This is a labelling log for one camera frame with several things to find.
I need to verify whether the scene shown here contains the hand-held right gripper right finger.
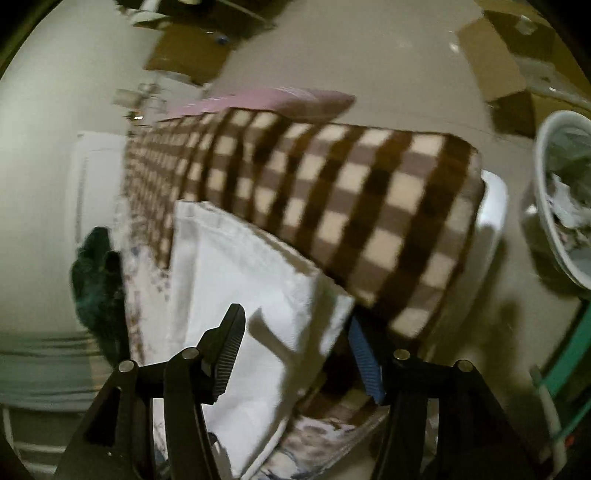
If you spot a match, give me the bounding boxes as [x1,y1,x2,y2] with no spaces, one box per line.
[348,318,539,480]

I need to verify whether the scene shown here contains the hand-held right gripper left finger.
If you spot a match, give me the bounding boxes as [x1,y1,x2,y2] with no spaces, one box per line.
[54,303,246,480]

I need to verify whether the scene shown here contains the white towel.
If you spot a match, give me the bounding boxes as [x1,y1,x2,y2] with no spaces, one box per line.
[167,200,356,479]

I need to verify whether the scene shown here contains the floral bed sheet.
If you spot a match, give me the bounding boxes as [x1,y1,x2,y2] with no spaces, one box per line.
[119,203,393,480]

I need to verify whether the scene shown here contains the dark green cloth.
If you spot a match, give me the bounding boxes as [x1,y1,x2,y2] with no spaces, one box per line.
[69,226,131,366]

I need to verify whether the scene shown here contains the brown checked blanket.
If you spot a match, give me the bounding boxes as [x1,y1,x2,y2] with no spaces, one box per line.
[122,108,485,426]

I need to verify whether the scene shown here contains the grey striped cloth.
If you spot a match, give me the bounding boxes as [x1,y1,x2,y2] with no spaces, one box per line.
[0,331,118,412]

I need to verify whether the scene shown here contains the white pipe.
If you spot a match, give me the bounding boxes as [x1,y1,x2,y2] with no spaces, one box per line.
[530,364,570,464]

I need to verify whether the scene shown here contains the white mattress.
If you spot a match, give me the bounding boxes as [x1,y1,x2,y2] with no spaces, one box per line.
[431,169,509,356]

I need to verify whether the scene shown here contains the white round bin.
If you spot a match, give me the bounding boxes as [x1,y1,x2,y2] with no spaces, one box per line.
[521,110,591,292]

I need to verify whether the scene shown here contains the pink pillow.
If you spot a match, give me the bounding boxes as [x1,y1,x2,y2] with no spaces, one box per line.
[165,86,356,123]

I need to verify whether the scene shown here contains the flat brown cardboard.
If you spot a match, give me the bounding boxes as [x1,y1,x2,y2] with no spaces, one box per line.
[145,22,242,86]

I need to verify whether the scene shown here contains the large cardboard box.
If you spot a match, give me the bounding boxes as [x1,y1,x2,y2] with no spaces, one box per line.
[455,8,548,137]

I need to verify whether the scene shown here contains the teal metal frame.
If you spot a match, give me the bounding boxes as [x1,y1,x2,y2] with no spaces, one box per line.
[539,302,591,446]

